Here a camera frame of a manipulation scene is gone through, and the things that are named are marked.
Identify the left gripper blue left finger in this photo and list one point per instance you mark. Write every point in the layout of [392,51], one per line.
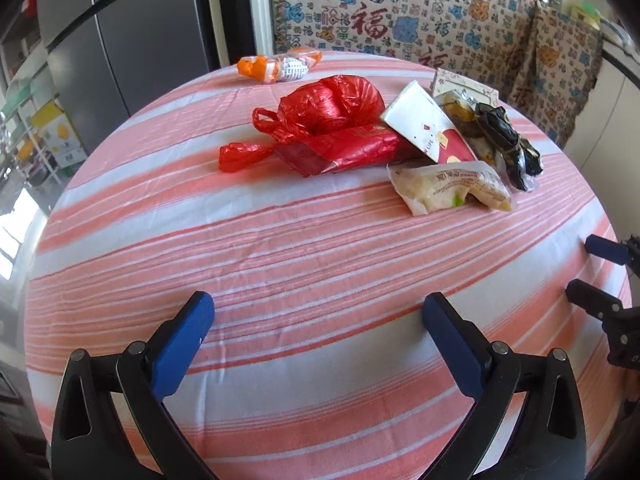
[88,441]

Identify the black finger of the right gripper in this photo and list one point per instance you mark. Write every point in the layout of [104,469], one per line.
[595,301]

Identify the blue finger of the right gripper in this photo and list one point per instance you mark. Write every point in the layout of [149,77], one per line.
[611,250]

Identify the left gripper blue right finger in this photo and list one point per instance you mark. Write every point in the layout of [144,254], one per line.
[548,440]

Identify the beige bread wrapper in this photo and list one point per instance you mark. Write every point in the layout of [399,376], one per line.
[427,189]

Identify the white red paper envelope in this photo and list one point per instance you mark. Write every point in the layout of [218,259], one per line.
[416,116]

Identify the red plastic bag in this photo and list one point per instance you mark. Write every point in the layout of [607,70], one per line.
[324,106]

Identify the red packet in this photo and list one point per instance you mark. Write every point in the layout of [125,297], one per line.
[345,149]

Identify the white kitchen cabinet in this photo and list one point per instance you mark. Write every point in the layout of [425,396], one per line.
[605,143]

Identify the folded patterned paper box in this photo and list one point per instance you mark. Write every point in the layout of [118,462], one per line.
[446,81]

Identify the patterned fu character blanket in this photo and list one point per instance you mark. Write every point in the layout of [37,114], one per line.
[541,61]

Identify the pink striped tablecloth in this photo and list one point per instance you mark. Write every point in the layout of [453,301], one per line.
[317,366]

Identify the yellow white cardboard box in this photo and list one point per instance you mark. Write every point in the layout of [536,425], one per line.
[54,128]

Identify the orange white snack wrapper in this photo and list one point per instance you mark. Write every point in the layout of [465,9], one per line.
[289,66]

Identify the grey refrigerator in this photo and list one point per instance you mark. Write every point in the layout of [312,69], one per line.
[110,58]

